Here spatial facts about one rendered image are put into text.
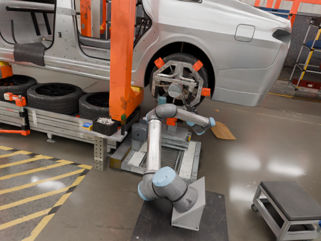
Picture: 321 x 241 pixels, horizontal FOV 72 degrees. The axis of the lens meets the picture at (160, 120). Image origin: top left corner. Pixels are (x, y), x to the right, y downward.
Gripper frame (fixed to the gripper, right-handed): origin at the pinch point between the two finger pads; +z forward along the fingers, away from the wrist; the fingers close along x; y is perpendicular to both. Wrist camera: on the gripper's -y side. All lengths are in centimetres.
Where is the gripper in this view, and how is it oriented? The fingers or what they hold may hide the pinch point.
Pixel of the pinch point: (192, 107)
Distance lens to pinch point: 254.3
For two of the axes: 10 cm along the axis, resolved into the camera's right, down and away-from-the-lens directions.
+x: 7.7, -5.0, -4.1
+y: 6.0, 7.7, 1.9
